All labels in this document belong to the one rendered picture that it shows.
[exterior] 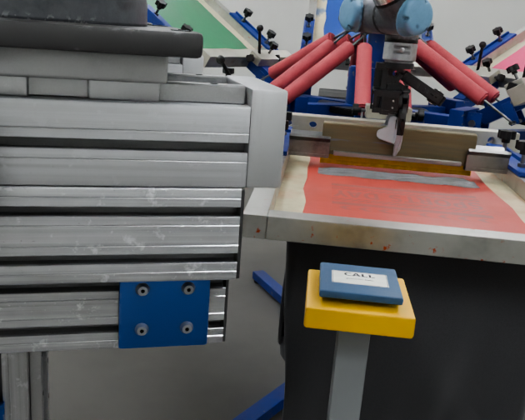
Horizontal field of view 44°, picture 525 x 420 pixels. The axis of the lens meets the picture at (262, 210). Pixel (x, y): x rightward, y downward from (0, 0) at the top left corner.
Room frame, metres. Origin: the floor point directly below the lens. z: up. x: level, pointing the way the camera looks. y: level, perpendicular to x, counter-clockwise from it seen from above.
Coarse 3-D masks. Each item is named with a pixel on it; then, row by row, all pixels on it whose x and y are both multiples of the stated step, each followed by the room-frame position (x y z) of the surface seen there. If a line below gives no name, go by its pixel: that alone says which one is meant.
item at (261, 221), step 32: (256, 192) 1.08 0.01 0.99; (256, 224) 0.95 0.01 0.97; (288, 224) 0.95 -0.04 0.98; (320, 224) 0.94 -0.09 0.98; (352, 224) 0.94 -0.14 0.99; (384, 224) 0.95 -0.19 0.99; (416, 224) 0.96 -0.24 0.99; (448, 256) 0.93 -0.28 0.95; (480, 256) 0.92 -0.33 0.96; (512, 256) 0.92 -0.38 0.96
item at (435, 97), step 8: (408, 72) 1.51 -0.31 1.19; (408, 80) 1.51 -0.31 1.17; (416, 80) 1.51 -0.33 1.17; (416, 88) 1.51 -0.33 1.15; (424, 88) 1.50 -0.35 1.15; (432, 88) 1.51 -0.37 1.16; (424, 96) 1.51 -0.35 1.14; (432, 96) 1.50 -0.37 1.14; (440, 96) 1.50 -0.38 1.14; (440, 104) 1.50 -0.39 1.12
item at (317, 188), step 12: (312, 168) 1.48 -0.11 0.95; (360, 168) 1.53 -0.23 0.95; (372, 168) 1.54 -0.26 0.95; (384, 168) 1.55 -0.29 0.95; (312, 180) 1.36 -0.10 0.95; (324, 180) 1.37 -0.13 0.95; (336, 180) 1.38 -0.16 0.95; (348, 180) 1.39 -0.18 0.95; (360, 180) 1.40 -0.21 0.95; (372, 180) 1.41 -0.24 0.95; (384, 180) 1.42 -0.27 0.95; (312, 192) 1.25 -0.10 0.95; (324, 192) 1.26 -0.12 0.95; (312, 204) 1.16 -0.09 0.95; (324, 204) 1.17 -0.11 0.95; (348, 216) 1.10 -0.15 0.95; (360, 216) 1.11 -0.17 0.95; (372, 216) 1.12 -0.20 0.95; (384, 216) 1.12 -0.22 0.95; (396, 216) 1.13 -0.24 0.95; (408, 216) 1.13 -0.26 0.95
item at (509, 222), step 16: (432, 176) 1.50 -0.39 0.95; (448, 176) 1.52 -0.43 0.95; (464, 176) 1.53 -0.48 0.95; (448, 192) 1.34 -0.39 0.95; (464, 192) 1.35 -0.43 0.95; (480, 192) 1.37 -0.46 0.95; (496, 208) 1.24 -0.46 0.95; (512, 208) 1.25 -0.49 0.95; (432, 224) 1.09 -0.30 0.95; (448, 224) 1.10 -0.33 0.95; (464, 224) 1.11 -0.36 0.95; (480, 224) 1.11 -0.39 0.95; (496, 224) 1.12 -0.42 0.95; (512, 224) 1.13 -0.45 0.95
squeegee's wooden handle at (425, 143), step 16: (336, 128) 1.52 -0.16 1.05; (352, 128) 1.52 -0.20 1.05; (368, 128) 1.52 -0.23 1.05; (416, 128) 1.53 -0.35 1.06; (336, 144) 1.52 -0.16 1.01; (352, 144) 1.52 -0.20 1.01; (368, 144) 1.52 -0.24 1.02; (384, 144) 1.51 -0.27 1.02; (416, 144) 1.51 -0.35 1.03; (432, 144) 1.51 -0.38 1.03; (448, 144) 1.50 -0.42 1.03; (464, 144) 1.50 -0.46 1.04; (464, 160) 1.50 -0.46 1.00
